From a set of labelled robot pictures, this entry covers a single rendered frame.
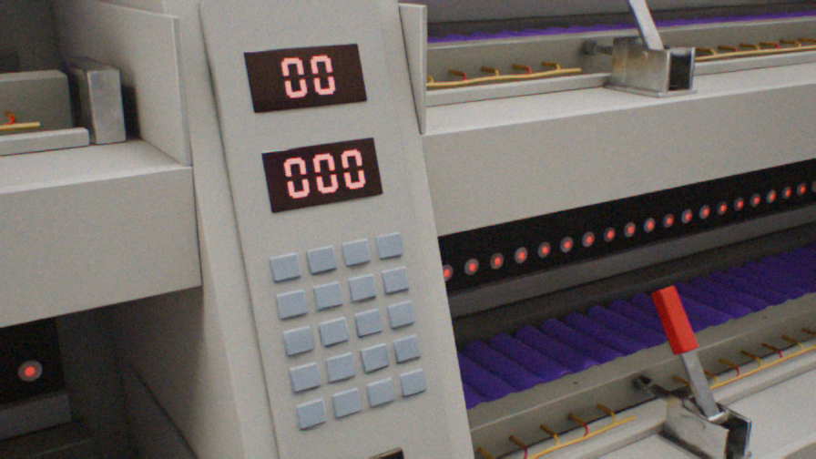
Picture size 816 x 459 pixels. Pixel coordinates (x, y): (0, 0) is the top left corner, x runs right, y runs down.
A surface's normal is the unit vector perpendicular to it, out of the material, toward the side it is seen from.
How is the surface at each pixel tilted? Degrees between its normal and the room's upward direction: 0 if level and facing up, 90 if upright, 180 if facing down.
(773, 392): 18
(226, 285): 90
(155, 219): 108
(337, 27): 90
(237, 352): 90
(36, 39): 90
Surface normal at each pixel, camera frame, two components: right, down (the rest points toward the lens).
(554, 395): 0.00, -0.95
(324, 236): 0.50, -0.04
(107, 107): 0.53, 0.26
